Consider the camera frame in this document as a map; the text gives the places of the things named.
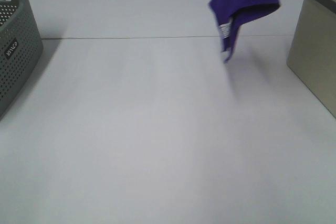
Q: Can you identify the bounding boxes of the grey perforated plastic basket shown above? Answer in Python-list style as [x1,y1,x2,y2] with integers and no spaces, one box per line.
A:
[1,0,43,115]

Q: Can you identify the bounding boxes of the beige fabric storage bin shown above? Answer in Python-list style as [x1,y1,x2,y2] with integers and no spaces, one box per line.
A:
[287,0,335,115]

